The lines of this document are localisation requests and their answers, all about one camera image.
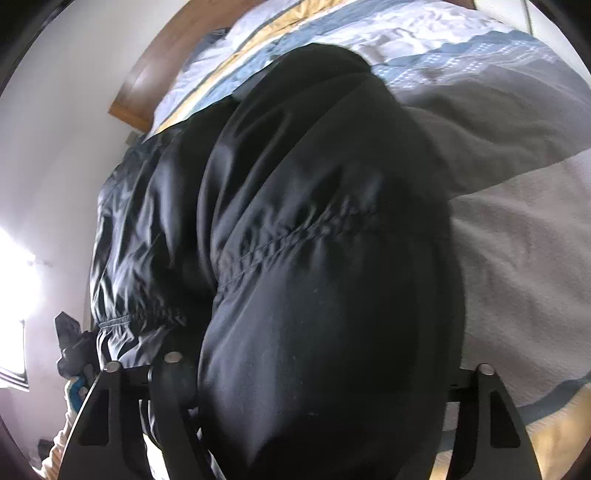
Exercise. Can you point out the person's left forearm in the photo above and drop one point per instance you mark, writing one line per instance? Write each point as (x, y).
(60, 438)

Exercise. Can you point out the grey-blue pillow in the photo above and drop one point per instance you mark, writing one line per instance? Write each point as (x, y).
(217, 37)

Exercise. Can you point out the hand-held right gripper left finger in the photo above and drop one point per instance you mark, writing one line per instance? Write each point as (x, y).
(173, 392)

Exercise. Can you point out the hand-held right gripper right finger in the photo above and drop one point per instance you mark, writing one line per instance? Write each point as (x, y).
(473, 424)

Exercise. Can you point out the wooden headboard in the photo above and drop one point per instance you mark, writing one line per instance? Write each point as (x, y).
(152, 78)

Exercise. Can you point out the black puffer jacket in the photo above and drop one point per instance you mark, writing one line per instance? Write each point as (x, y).
(300, 230)

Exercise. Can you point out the window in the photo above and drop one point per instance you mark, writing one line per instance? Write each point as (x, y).
(11, 355)

